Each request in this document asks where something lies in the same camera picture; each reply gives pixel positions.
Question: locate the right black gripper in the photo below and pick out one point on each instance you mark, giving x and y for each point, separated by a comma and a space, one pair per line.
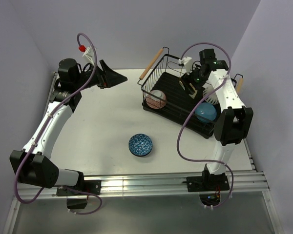
185, 80

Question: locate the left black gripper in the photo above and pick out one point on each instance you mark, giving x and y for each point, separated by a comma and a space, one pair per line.
107, 78

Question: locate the white blue-striped bowl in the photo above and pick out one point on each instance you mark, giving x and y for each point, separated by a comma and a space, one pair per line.
212, 98

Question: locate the plain blue bowl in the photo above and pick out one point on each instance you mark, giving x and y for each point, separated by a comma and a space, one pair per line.
206, 112

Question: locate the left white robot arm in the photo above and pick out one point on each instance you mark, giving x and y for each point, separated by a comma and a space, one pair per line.
32, 165

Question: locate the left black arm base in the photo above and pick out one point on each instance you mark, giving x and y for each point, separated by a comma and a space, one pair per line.
77, 197

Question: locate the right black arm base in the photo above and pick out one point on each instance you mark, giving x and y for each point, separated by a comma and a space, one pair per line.
208, 183

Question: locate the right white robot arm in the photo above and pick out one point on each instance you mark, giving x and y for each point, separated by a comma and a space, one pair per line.
232, 126

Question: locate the blue triangle pattern bowl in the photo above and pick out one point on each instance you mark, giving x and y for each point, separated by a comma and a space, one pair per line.
140, 145

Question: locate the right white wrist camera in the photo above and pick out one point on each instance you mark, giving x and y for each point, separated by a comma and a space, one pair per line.
187, 62

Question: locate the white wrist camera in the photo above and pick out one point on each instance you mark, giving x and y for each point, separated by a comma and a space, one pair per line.
88, 53
187, 62

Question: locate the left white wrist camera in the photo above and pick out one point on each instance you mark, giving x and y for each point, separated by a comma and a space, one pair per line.
88, 53

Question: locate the left wooden rack handle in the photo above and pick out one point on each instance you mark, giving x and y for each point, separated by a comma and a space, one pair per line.
144, 73

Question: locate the wooden rack handle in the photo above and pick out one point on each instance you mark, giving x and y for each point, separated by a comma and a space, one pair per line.
144, 73
239, 85

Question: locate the right wooden rack handle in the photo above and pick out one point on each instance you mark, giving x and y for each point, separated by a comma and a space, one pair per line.
239, 85

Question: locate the aluminium mounting rail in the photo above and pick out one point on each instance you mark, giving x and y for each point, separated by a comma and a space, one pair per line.
171, 184

